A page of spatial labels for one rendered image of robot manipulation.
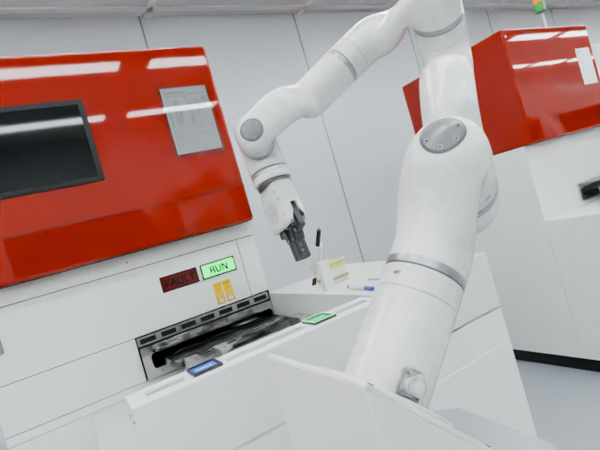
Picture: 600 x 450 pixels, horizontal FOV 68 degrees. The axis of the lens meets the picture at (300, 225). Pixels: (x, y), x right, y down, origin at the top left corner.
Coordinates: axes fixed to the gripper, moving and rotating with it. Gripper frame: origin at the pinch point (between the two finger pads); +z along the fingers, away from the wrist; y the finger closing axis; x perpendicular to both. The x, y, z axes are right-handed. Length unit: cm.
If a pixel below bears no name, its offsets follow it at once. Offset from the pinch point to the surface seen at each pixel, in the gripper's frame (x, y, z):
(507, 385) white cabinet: 44, -5, 48
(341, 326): 2.0, 0.8, 17.9
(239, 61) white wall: 107, -175, -169
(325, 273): 18.0, -24.5, 5.1
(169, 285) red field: -16, -57, -10
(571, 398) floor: 147, -73, 98
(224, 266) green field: 3, -57, -10
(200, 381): -28.5, 1.0, 16.6
